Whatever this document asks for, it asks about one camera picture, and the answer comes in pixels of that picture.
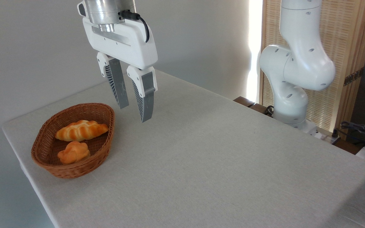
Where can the brown wicker basket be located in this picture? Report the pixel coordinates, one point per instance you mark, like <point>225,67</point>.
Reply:
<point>74,170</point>

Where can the dark brown wooden board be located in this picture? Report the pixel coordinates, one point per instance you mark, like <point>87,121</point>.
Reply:
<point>244,101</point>

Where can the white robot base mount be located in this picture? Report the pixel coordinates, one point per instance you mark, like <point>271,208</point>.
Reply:
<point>317,133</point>

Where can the long braided bread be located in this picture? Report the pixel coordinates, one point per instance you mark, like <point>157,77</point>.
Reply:
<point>81,130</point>

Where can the small round bread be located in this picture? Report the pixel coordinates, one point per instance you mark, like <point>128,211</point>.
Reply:
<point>73,152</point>

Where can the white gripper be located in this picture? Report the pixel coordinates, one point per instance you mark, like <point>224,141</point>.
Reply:
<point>128,44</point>

